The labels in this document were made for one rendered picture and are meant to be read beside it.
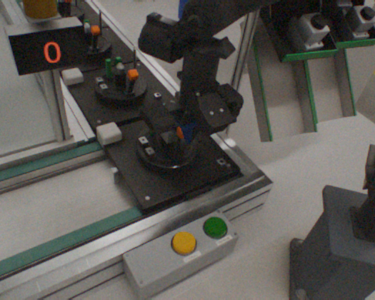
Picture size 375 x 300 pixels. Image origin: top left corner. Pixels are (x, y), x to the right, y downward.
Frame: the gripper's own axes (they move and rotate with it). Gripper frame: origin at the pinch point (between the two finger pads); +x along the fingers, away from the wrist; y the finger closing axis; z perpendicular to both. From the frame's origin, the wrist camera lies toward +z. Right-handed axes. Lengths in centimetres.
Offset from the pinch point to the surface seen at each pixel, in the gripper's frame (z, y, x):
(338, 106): 1.0, 47.2, 7.9
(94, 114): -25.8, -9.9, 12.5
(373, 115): -55, 224, 108
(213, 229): 14.7, -2.2, 12.2
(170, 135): -4.2, -1.5, 4.6
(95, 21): -75, 9, 13
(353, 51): -55, 148, 39
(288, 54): 0.1, 20.6, -11.6
